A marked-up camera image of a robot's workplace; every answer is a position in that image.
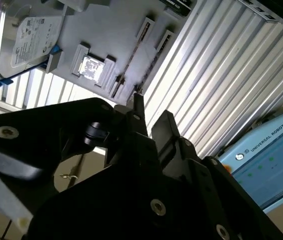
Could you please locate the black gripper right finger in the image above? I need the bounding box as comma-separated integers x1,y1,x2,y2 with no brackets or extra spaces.
151,109,283,240

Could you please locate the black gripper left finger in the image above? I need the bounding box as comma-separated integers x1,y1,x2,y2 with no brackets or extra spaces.
0,94,162,235

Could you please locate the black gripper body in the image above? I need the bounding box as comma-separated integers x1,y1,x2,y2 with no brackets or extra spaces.
25,163,222,240

